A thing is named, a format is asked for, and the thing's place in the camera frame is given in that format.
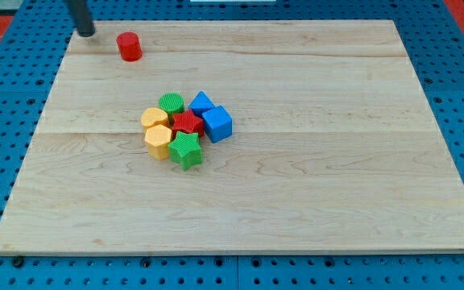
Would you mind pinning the red cylinder block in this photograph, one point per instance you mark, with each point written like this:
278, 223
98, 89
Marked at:
129, 46

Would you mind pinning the blue cube block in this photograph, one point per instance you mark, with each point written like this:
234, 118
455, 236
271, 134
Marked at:
218, 124

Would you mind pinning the green star block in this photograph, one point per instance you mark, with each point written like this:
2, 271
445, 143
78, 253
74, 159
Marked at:
185, 150

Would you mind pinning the blue triangular prism block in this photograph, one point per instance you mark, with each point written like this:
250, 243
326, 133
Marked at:
200, 104

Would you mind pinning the red star block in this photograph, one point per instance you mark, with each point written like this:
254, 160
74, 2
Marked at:
188, 123

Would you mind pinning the green cylinder block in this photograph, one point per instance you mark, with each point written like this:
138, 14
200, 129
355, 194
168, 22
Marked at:
172, 103

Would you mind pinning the yellow hexagon block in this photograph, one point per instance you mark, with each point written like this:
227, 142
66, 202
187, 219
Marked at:
157, 139

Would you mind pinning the yellow heart block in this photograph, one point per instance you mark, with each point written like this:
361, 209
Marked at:
153, 117

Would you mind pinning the light wooden board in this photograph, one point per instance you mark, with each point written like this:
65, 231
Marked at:
334, 151

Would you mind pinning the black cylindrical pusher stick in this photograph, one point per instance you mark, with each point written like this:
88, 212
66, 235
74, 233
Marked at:
81, 17

